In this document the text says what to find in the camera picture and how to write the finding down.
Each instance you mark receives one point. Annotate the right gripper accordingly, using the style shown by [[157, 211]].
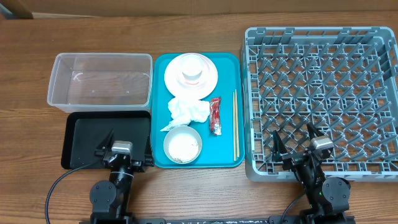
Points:
[[280, 155]]

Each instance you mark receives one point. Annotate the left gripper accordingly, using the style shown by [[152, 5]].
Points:
[[140, 166]]

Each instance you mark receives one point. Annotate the grey bowl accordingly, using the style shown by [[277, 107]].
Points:
[[180, 130]]

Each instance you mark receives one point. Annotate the white rice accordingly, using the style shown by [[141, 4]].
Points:
[[183, 148]]

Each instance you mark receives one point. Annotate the white napkin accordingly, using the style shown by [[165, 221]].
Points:
[[183, 112]]

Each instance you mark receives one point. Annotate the red sauce packet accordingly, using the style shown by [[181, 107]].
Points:
[[215, 122]]

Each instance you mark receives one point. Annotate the wooden chopstick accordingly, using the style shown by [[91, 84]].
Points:
[[236, 125], [234, 129]]

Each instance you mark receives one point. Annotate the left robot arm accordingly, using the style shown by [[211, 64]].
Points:
[[110, 198]]

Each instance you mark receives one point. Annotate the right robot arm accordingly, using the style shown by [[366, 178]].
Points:
[[328, 196]]

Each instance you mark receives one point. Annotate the grey dishwasher rack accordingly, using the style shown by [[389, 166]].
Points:
[[343, 80]]

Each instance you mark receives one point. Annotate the black tray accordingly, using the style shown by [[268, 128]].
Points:
[[85, 131]]

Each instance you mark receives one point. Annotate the clear plastic bin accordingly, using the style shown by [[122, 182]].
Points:
[[101, 82]]

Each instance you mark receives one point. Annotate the teal serving tray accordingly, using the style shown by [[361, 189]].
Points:
[[217, 151]]

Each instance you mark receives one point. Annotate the pink bowl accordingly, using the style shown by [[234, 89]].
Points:
[[182, 80]]

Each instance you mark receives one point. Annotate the white plate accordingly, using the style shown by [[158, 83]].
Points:
[[198, 93]]

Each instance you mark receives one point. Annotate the white cup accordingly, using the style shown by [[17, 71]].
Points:
[[192, 66]]

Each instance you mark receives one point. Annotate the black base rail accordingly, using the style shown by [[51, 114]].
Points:
[[270, 220]]

